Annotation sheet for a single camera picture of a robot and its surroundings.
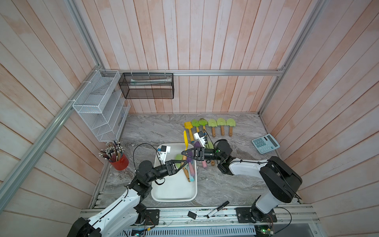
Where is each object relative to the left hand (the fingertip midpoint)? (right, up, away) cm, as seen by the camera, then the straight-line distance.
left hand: (186, 165), depth 69 cm
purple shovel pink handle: (+2, -2, +21) cm, 21 cm away
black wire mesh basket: (-28, +49, +34) cm, 66 cm away
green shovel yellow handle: (+7, +21, +41) cm, 47 cm away
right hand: (-1, +5, +1) cm, 5 cm away
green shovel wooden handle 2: (+28, +23, +45) cm, 58 cm away
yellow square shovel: (+1, +20, +42) cm, 47 cm away
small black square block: (+3, -27, +5) cm, 28 cm away
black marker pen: (+16, -24, +5) cm, 30 cm away
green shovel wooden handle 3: (+36, +22, +45) cm, 61 cm away
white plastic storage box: (-5, -16, +13) cm, 21 cm away
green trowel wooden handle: (-4, +1, -1) cm, 4 cm away
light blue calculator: (+55, +7, +30) cm, 63 cm away
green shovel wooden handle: (+21, +22, +44) cm, 53 cm away
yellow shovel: (0, +12, +1) cm, 12 cm away
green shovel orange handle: (+14, +23, +44) cm, 52 cm away
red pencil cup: (-38, -3, +15) cm, 41 cm away
